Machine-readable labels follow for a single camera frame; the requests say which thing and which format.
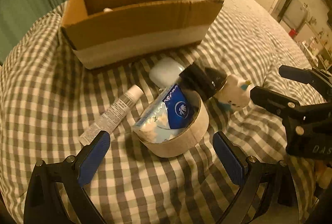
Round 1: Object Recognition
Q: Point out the white cream tube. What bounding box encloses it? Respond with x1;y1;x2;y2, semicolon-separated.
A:
79;85;144;146

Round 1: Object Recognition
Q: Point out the cardboard box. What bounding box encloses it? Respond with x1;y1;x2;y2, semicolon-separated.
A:
61;0;223;69

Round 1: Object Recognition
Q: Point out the checkered bed quilt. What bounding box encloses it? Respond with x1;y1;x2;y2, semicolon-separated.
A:
1;0;322;223

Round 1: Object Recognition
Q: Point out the white plush toy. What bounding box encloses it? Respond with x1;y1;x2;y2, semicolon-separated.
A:
104;7;112;13

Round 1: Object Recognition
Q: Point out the white unicorn figurine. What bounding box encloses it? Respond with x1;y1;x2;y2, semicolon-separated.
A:
214;75;252;111

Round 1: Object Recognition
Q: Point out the blue tissue pack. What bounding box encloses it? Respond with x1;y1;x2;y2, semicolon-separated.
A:
133;84;194;144

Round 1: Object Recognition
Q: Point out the beige tape roll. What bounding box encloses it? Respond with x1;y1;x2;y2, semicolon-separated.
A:
132;86;209;158

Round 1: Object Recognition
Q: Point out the red fire extinguisher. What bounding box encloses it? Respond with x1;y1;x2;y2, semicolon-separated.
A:
289;28;298;39

